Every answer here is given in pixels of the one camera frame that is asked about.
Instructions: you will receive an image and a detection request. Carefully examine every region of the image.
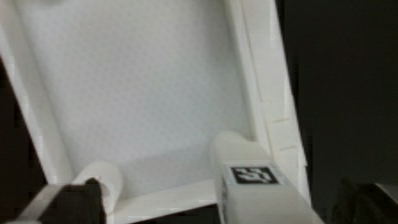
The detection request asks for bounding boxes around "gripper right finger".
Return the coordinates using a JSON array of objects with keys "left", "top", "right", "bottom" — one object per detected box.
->
[{"left": 333, "top": 179, "right": 398, "bottom": 224}]

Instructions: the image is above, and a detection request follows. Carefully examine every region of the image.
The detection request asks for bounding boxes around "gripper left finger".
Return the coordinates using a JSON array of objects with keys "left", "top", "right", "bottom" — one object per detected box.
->
[{"left": 10, "top": 178, "right": 106, "bottom": 224}]

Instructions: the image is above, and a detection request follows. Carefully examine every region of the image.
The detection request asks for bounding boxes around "white desk leg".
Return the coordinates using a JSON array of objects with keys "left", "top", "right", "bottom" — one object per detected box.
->
[{"left": 211, "top": 131, "right": 323, "bottom": 224}]

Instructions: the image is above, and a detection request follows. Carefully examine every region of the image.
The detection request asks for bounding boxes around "white desk top tray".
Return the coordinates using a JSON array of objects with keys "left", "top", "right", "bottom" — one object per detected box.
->
[{"left": 0, "top": 0, "right": 268, "bottom": 224}]

